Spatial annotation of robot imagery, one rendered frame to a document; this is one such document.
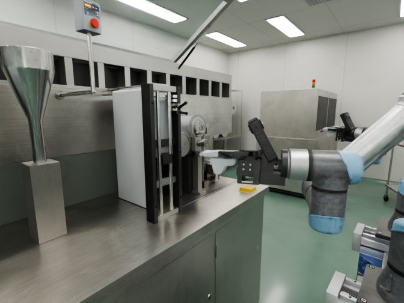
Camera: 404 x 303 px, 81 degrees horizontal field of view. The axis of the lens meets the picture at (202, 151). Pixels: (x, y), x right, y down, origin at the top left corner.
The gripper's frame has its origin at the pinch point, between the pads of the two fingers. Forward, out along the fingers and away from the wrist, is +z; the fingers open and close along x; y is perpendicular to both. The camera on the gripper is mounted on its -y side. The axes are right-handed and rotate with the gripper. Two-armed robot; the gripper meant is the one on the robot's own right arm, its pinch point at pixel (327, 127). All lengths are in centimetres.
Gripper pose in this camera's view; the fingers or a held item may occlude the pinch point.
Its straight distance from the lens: 174.3
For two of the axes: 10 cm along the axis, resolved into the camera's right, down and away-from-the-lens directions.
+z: -4.0, -1.5, 9.0
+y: 1.3, 9.7, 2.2
